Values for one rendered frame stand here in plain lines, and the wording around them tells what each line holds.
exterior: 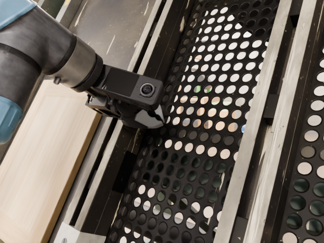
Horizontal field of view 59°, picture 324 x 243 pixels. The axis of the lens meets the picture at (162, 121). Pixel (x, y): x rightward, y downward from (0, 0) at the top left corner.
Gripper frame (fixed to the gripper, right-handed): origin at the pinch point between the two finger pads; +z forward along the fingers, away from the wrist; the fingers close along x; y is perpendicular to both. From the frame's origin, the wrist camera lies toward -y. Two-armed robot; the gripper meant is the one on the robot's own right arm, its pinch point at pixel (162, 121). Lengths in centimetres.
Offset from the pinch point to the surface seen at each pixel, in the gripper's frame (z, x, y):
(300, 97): -1.8, -5.5, -26.1
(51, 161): 0.3, 15.1, 33.5
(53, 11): 2, -49, 90
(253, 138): -4.5, 2.7, -22.0
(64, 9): -2, -41, 67
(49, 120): 0.1, 3.7, 44.6
